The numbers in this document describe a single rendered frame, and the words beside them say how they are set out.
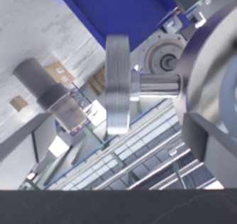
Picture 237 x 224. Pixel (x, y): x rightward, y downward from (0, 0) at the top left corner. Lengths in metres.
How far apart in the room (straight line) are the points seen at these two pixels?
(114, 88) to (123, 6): 1.55
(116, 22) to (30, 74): 1.30
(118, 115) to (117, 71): 0.07
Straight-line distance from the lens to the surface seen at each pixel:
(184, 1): 1.40
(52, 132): 0.16
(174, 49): 1.47
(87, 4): 1.83
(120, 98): 0.26
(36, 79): 2.42
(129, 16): 1.75
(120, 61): 0.26
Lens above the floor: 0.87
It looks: 9 degrees up
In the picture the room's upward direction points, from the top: 139 degrees clockwise
